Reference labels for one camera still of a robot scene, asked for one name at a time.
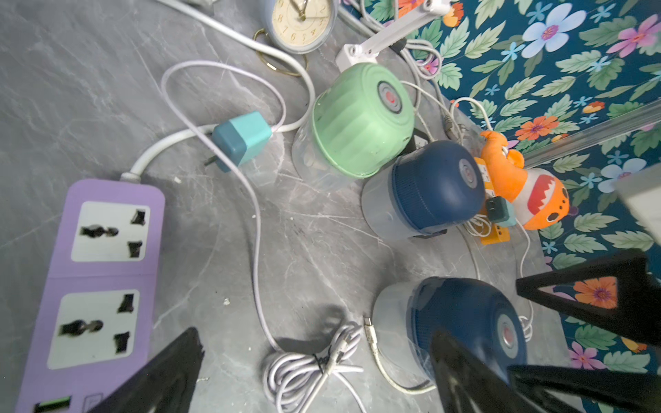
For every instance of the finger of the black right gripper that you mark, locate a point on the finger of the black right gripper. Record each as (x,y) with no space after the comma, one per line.
(615,293)
(634,392)

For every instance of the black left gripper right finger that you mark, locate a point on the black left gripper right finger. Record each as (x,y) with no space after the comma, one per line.
(466,384)

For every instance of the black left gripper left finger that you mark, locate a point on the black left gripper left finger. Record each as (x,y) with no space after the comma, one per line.
(166,384)

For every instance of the dark blue meat grinder front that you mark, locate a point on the dark blue meat grinder front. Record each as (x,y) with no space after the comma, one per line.
(406,315)

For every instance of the dark blue meat grinder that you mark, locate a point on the dark blue meat grinder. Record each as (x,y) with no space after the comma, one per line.
(424,193)
(406,315)

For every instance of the teal USB charger adapter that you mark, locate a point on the teal USB charger adapter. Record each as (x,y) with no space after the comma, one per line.
(500,212)

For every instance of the purple power strip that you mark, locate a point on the purple power strip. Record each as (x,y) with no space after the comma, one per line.
(93,328)

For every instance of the orange shark plush toy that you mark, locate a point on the orange shark plush toy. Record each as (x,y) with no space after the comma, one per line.
(539,198)

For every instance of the orange power strip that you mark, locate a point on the orange power strip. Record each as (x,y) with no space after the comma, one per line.
(496,234)

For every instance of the light teal charger adapter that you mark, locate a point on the light teal charger adapter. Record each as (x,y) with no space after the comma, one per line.
(242,138)

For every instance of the white folding desk lamp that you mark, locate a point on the white folding desk lamp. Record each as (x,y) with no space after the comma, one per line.
(368,51)

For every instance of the round blue alarm clock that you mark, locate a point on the round blue alarm clock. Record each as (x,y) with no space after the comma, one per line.
(297,27)

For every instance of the green cordless meat grinder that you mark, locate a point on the green cordless meat grinder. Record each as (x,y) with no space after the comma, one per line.
(358,125)

